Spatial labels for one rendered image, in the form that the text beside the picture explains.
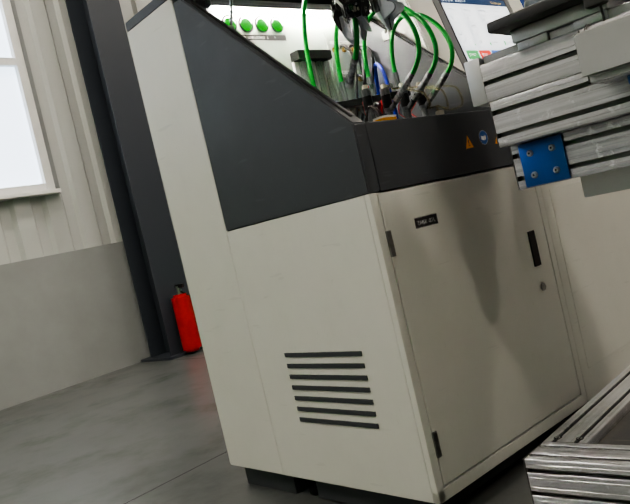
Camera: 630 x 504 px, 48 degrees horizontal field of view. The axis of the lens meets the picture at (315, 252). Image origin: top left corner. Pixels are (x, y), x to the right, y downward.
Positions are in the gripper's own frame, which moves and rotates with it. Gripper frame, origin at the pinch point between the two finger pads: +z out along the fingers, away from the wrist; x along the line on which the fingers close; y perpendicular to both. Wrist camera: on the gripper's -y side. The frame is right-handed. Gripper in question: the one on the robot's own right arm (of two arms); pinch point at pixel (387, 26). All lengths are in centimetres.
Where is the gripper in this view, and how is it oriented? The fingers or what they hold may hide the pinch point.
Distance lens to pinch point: 194.8
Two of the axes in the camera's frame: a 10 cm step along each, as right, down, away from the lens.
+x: 7.3, -1.9, 6.6
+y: 6.4, -1.2, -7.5
